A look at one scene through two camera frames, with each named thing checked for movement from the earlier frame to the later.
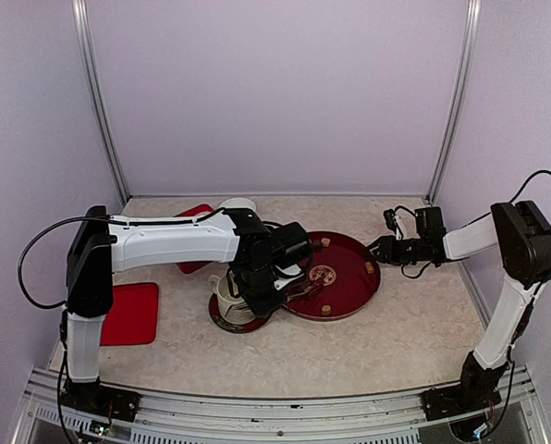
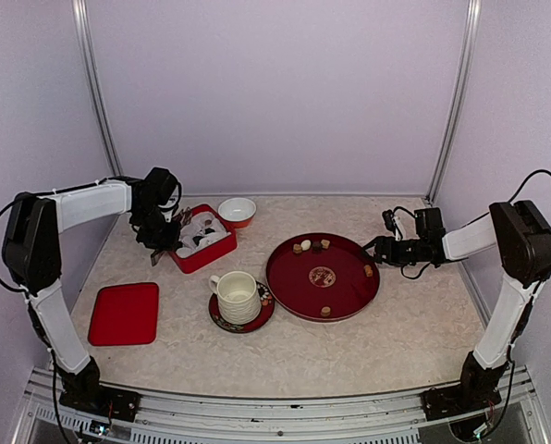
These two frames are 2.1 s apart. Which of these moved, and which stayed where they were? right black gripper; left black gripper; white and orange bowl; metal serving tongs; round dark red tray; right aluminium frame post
Moved: metal serving tongs; left black gripper
Stayed: round dark red tray; right aluminium frame post; white and orange bowl; right black gripper
